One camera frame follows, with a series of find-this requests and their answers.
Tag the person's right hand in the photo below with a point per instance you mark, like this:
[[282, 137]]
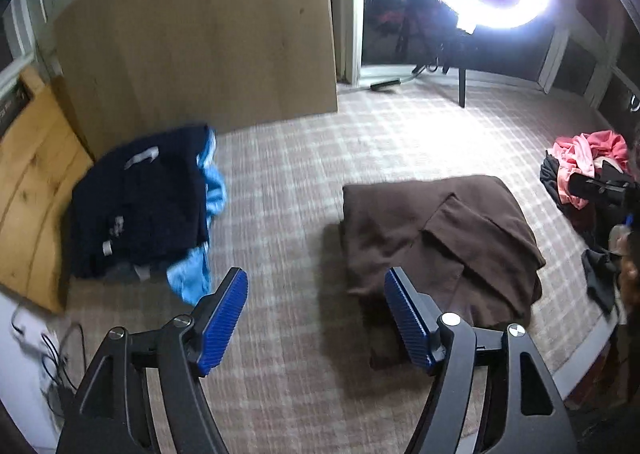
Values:
[[624, 242]]

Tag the light blue garment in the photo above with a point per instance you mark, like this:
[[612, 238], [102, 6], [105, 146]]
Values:
[[190, 277]]

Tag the black power adapter with cables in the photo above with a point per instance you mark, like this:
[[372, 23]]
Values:
[[57, 385]]

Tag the navy blue folded garment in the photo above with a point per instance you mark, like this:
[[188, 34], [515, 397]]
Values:
[[138, 204]]

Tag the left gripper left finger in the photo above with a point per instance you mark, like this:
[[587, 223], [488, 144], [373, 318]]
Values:
[[111, 412]]

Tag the large light wood board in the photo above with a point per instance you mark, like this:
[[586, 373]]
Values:
[[134, 67]]

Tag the pink red garment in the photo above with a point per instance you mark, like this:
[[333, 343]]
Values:
[[586, 154]]

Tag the pine plank panel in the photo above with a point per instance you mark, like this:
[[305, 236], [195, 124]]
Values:
[[42, 159]]

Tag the dark brown garment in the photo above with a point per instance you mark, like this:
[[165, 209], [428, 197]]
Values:
[[464, 241]]

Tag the plaid beige rug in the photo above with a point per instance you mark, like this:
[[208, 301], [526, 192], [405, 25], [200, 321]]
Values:
[[296, 377]]

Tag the black garment with yellow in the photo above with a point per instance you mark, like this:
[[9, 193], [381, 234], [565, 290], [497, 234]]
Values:
[[593, 224]]

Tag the black light tripod stand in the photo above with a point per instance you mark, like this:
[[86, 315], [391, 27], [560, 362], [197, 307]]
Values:
[[435, 27]]

